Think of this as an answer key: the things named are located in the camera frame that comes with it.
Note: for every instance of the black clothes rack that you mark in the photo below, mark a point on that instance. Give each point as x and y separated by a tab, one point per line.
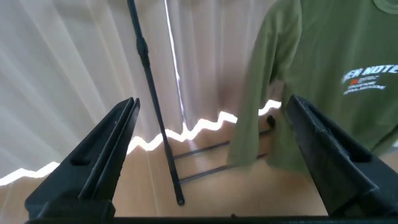
152	87

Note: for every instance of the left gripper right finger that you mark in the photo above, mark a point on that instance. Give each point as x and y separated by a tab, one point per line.
335	168

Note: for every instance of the beige curtain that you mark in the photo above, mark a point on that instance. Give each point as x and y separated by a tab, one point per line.
62	77

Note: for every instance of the green printed shirt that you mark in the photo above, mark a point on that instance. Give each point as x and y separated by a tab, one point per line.
326	46

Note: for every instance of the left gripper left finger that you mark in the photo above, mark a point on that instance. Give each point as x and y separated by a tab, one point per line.
93	168

